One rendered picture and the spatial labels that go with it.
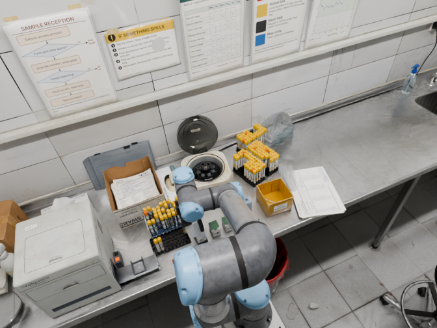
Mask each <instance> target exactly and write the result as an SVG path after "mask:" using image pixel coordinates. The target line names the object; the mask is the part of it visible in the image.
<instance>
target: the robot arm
mask: <svg viewBox="0 0 437 328"><path fill-rule="evenodd" d="M172 177H173V179H172V181H173V183H174V187H175V190H176V195H177V198H178V200H176V201H174V203H175V206H176V213H177V215H179V218H180V219H181V223H182V226H183V228H184V227H186V226H189V225H191V224H192V223H193V222H195V223H194V224H193V228H194V230H193V231H192V232H191V233H190V235H191V237H192V238H195V237H199V236H201V237H202V239H203V241H204V240H205V231H204V226H203V223H202V220H201V218H202V217H203V216H204V212H206V211H209V210H215V209H216V208H221V210H222V212H223V214H224V216H225V218H226V220H227V222H228V224H229V226H230V228H231V230H232V232H233V234H234V236H229V237H226V238H222V239H217V240H215V241H210V242H207V243H203V244H199V245H195V246H192V247H190V246H189V247H186V248H184V249H182V250H179V251H177V252H175V254H174V269H175V275H176V282H177V287H178V293H179V298H180V301H181V304H182V305H184V306H189V309H190V313H191V318H192V321H193V323H194V326H195V327H196V328H213V327H217V326H219V325H224V324H226V323H230V322H233V323H234V325H235V326H236V328H269V326H270V324H271V321H272V308H271V304H270V303H269V300H270V297H271V294H270V290H269V285H268V284H267V281H266V280H265V278H266V277H267V276H268V274H269V273H270V272H271V270H272V268H273V265H274V263H275V260H276V252H277V247H276V240H275V237H274V234H273V233H272V231H271V230H270V228H269V227H268V226H267V225H266V224H265V223H263V222H261V221H258V219H257V218H256V216H255V215H254V214H253V213H252V211H251V210H250V208H249V207H248V206H247V205H246V203H245V202H244V194H243V189H242V187H241V184H240V183H239V182H228V183H226V184H222V185H218V186H214V187H209V188H207V189H201V190H197V187H196V183H195V180H194V174H193V171H192V169H191V168H189V167H186V166H182V167H178V168H176V169H175V170H174V172H173V173H172ZM196 221H197V222H196ZM197 224H198V225H197Z"/></svg>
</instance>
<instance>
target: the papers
mask: <svg viewBox="0 0 437 328"><path fill-rule="evenodd" d="M295 174H296V182H297V187H298V190H297V192H296V193H292V194H293V196H294V201H295V205H296V207H297V211H298V214H299V217H301V218H302V219H308V218H312V217H321V216H326V215H334V214H339V213H345V210H346V208H345V207H344V205H343V203H342V201H341V199H340V197H339V195H338V193H337V191H336V190H335V188H334V186H333V184H332V182H331V181H330V179H329V177H328V175H327V173H326V171H325V169H324V168H323V166H322V167H313V168H308V169H300V170H296V171H295Z"/></svg>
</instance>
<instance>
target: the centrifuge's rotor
mask: <svg viewBox="0 0 437 328"><path fill-rule="evenodd" d="M192 171H193V174H194V179H195V180H199V181H210V180H213V179H215V178H217V177H218V176H219V175H220V174H221V169H220V167H219V166H218V165H217V164H216V163H214V162H212V161H201V162H199V163H198V164H196V165H195V166H194V167H193V168H192Z"/></svg>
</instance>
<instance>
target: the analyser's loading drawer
mask: <svg viewBox="0 0 437 328"><path fill-rule="evenodd" d="M153 253H154V254H153V255H151V256H149V257H146V258H144V259H143V258H142V256H141V258H142V259H140V260H137V261H136V262H133V263H132V261H130V263H131V264H129V265H127V266H124V267H121V268H119V269H116V270H114V273H115V278H116V280H117V281H118V282H119V284H121V283H123V282H126V281H128V280H131V279H134V278H135V277H138V276H141V275H143V274H145V273H148V272H150V271H153V270H154V269H157V268H159V269H160V266H159V262H158V259H157V256H156V254H155V251H154V252H153ZM139 267H140V268H139Z"/></svg>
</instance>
